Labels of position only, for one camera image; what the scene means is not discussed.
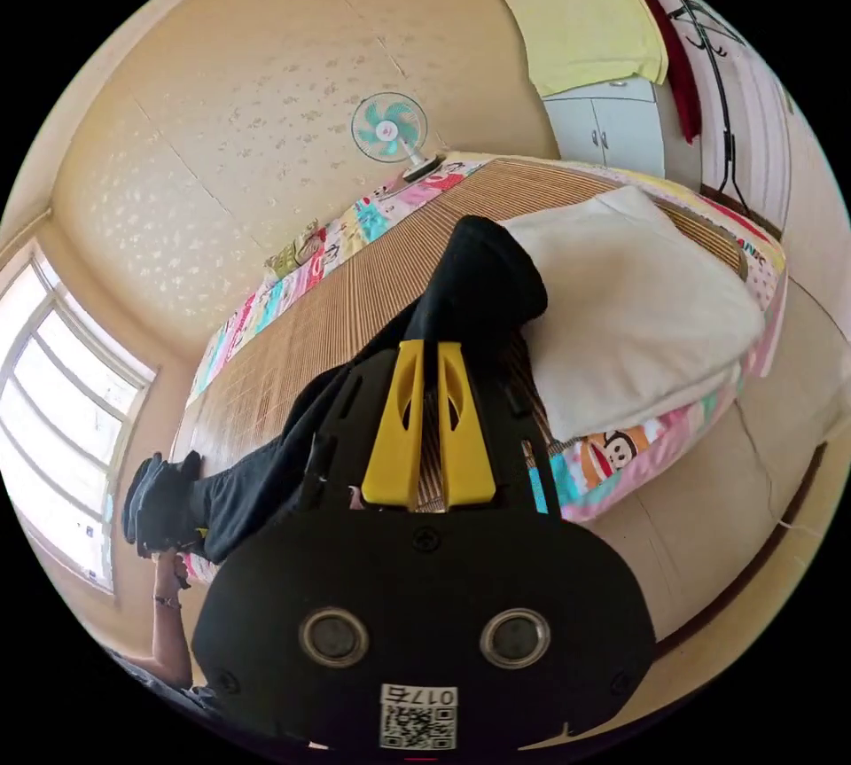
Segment white pillow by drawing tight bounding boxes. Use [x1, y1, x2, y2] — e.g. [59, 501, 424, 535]
[498, 184, 767, 444]

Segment person's left forearm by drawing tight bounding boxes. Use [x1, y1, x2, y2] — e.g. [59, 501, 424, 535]
[151, 594, 195, 691]

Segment black pants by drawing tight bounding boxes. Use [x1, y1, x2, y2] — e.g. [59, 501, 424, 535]
[191, 215, 550, 566]

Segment bed with woven mat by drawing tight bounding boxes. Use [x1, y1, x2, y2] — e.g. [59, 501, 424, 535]
[169, 152, 791, 587]

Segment white cupboard with yellow towel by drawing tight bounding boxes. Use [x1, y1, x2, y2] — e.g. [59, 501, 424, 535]
[491, 0, 670, 180]

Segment small printed cushion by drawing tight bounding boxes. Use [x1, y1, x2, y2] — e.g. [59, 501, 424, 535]
[264, 218, 328, 281]

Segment window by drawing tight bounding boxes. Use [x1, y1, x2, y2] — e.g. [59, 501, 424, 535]
[0, 238, 159, 597]

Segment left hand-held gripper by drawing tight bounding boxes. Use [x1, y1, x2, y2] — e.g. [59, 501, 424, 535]
[121, 450, 204, 560]

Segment black coat stand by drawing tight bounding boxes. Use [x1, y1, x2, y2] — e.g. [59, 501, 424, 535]
[640, 0, 753, 220]

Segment red hanging cloth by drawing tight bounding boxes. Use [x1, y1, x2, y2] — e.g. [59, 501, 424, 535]
[593, 0, 704, 146]

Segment teal standing fan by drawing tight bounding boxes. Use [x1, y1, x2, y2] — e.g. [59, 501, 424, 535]
[350, 90, 445, 185]

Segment person's left hand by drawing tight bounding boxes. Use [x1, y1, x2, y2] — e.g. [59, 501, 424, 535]
[153, 547, 195, 601]

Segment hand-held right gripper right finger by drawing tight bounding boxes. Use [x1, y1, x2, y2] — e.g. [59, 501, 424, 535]
[435, 341, 498, 511]

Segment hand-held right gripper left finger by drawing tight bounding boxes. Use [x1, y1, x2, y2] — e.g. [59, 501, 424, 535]
[361, 339, 426, 511]

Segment person's body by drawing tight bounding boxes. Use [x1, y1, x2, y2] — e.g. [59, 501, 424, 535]
[105, 644, 224, 723]

